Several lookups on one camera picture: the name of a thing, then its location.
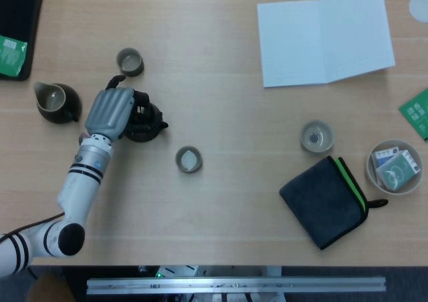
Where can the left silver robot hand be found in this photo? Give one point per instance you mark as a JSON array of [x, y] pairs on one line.
[[107, 115]]

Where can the black cast iron teapot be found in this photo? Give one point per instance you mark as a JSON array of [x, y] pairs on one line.
[[147, 136]]

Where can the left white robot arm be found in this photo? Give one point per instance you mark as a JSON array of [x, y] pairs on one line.
[[80, 188]]

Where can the small cup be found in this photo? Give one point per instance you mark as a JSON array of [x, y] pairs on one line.
[[129, 61], [317, 137], [189, 160]]

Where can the black ceramic pitcher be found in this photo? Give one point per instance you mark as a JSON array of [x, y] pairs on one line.
[[73, 98]]

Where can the green sachet with white label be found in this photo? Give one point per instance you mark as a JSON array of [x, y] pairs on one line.
[[11, 58]]

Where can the black tray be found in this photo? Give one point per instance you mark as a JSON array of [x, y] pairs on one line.
[[20, 11]]

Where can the orange brown seat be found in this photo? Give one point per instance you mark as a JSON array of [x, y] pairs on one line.
[[50, 288]]

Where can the open white notebook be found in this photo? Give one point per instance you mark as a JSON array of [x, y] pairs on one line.
[[291, 41]]

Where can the grey cloth with green trim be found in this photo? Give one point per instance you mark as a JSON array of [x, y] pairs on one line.
[[321, 198]]

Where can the beige round bowl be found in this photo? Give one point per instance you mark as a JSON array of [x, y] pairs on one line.
[[370, 176]]

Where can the blue white tea packet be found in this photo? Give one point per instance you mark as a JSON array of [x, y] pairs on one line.
[[382, 156]]

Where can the teal tea packet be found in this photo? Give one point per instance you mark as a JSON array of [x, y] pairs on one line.
[[396, 173]]

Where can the green tea sachet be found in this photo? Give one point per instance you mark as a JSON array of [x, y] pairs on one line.
[[418, 111]]

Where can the aluminium rail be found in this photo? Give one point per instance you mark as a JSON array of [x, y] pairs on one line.
[[234, 285]]

